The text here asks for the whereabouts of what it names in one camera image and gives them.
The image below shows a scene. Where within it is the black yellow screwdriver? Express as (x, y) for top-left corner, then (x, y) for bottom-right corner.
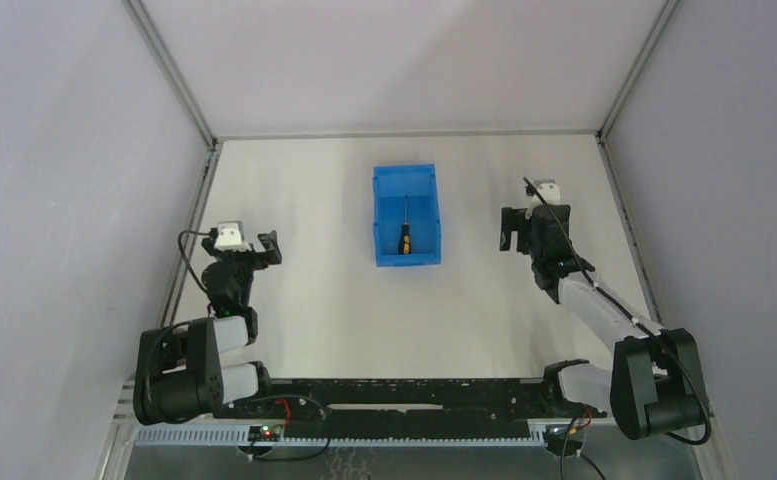
(398, 195), (411, 255)

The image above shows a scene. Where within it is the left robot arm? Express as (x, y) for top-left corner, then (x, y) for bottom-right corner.
(133, 226), (282, 425)

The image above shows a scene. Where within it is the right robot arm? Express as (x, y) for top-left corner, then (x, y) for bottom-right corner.
(499, 205), (712, 446)

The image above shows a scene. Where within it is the blue plastic bin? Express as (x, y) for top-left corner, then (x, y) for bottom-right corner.
(372, 164), (442, 268)

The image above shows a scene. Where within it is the small circuit board with leds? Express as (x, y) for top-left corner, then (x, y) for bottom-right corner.
(247, 424), (284, 444)

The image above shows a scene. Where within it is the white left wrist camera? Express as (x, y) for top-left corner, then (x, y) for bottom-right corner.
(213, 221), (250, 252)

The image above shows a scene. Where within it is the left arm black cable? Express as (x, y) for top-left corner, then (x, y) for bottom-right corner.
(177, 229), (220, 313)

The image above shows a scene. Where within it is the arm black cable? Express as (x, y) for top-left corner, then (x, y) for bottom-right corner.
(177, 229), (220, 313)
(522, 176), (713, 480)

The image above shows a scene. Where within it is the aluminium frame rail back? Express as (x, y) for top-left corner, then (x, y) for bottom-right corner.
(216, 129), (598, 143)

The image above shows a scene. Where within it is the aluminium frame rail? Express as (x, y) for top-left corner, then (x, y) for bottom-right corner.
(216, 129), (598, 143)
(123, 1), (218, 326)
(595, 1), (685, 324)

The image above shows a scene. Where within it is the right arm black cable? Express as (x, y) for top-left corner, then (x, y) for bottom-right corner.
(522, 176), (713, 480)

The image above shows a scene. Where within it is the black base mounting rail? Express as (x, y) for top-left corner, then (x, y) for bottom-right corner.
(214, 378), (604, 442)

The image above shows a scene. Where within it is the white slotted cable duct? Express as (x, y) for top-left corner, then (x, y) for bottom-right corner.
(135, 424), (251, 446)

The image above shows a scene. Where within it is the aluminium frame rail left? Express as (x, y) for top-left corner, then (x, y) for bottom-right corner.
(123, 1), (218, 326)

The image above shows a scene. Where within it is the aluminium frame rail right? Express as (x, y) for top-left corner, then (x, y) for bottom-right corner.
(595, 1), (685, 324)

